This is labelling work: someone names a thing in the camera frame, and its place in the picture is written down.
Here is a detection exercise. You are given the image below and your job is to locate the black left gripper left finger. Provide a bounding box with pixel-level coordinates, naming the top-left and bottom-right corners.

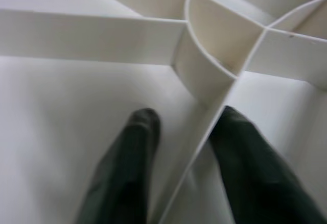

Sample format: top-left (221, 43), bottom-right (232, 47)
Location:
top-left (79, 108), bottom-right (161, 224)

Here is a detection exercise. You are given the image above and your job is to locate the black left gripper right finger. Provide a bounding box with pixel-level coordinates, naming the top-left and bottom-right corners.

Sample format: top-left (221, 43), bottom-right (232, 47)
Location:
top-left (209, 106), bottom-right (325, 224)

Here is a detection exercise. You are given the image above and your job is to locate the white plastic children table top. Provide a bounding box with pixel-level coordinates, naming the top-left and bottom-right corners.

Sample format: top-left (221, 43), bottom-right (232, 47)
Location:
top-left (0, 0), bottom-right (327, 224)

